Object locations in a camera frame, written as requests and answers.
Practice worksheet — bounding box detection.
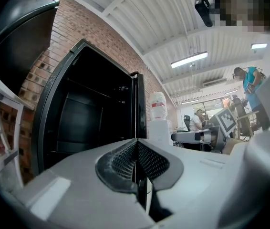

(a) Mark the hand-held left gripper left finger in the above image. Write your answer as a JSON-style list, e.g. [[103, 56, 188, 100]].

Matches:
[[5, 138, 155, 229]]

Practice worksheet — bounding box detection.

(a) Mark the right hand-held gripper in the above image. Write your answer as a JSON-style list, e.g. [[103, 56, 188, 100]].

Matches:
[[171, 107, 239, 153]]

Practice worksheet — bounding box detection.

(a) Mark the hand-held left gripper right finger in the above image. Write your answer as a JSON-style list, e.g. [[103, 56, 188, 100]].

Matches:
[[137, 138, 247, 229]]

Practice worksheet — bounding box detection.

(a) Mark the black fridge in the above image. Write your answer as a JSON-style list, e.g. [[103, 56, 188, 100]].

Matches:
[[31, 38, 137, 177]]

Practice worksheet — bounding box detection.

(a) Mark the black office chair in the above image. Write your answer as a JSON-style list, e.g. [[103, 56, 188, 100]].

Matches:
[[183, 114, 191, 131]]

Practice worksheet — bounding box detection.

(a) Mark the ceiling air conditioner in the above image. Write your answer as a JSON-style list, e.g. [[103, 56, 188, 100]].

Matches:
[[202, 77, 228, 88]]

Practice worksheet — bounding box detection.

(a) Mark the person's white shirt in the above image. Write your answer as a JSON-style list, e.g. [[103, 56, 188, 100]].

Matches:
[[230, 32, 270, 226]]

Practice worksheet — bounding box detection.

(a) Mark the white water dispenser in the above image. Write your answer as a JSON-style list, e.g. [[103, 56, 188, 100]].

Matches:
[[148, 119, 174, 146]]

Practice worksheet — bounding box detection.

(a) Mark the clear water bottle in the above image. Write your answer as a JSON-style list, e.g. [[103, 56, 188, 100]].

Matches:
[[149, 91, 169, 122]]

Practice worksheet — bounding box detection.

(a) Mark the long ceiling light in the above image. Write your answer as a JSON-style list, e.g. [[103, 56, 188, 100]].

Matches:
[[170, 51, 209, 69]]

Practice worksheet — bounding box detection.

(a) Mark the small ceiling light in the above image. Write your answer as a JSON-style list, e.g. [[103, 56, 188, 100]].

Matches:
[[251, 42, 268, 50]]

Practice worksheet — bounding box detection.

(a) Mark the black appliance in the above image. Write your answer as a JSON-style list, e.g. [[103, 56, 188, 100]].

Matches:
[[0, 0, 60, 95]]

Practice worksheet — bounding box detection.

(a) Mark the white wire rack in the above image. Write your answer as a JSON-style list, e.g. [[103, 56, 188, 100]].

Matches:
[[0, 73, 25, 190]]

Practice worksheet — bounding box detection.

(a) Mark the black head-worn camera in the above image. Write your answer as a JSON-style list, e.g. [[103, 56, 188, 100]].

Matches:
[[194, 0, 214, 28]]

